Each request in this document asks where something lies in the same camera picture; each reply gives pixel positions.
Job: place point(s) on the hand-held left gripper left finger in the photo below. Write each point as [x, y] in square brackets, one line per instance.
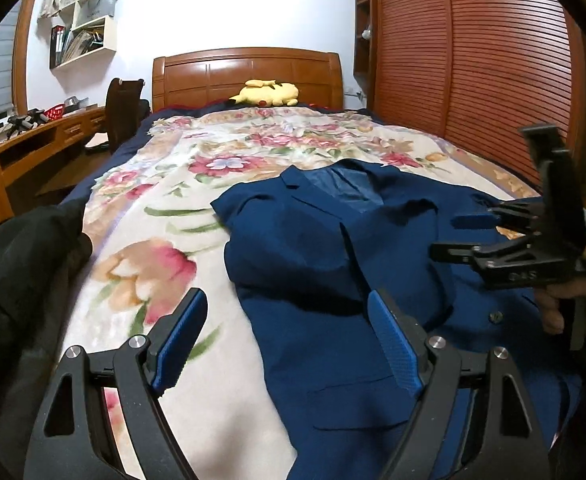
[183, 340]

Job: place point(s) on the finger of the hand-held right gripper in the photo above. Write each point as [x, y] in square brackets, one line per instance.
[503, 217]
[483, 252]

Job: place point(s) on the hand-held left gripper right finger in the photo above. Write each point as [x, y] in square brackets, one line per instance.
[393, 345]

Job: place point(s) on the blue suit jacket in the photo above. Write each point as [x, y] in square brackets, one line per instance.
[323, 260]

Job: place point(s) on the person's right hand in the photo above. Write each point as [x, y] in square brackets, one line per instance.
[553, 310]

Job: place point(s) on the floral blanket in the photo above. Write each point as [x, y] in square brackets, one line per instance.
[173, 210]

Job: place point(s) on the wooden slatted wardrobe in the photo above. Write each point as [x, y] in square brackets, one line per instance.
[473, 60]

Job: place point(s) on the dark cloth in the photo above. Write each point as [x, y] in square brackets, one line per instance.
[18, 285]

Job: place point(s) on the small white ornament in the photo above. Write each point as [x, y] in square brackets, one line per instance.
[366, 33]

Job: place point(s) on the dark brown chair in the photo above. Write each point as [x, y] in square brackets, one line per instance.
[123, 110]

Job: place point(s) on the wooden desk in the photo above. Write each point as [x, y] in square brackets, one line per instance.
[23, 150]

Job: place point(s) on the yellow plush toy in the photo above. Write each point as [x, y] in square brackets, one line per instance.
[263, 94]

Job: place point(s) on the red basket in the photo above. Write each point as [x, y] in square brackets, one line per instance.
[55, 111]

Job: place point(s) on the metal bowl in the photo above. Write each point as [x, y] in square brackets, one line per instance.
[71, 102]

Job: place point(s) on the wooden bed headboard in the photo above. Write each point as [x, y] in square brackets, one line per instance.
[208, 75]

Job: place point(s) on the black folding gadget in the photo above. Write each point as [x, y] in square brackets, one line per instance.
[25, 121]

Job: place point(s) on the stack of books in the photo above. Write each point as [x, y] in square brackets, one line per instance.
[85, 42]

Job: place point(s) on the black binders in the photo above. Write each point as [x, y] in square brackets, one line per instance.
[57, 47]

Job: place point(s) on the grey paper bag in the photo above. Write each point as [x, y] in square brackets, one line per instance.
[95, 7]

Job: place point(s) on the white wall shelf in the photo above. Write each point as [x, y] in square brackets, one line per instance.
[108, 35]

